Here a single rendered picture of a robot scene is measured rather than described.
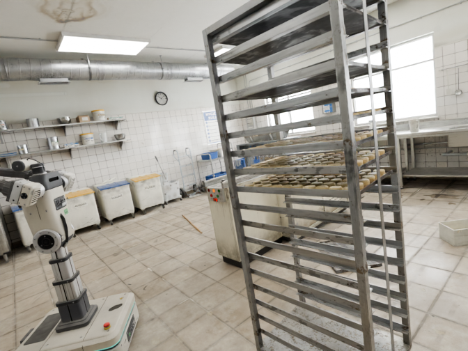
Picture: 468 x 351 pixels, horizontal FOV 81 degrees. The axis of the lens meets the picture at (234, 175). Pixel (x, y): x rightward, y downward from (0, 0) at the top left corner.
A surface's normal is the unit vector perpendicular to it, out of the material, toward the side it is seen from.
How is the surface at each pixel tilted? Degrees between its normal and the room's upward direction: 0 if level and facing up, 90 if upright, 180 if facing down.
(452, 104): 90
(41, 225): 101
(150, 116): 90
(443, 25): 90
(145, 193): 92
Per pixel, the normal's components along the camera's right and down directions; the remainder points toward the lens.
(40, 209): 0.14, 0.13
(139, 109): 0.63, 0.02
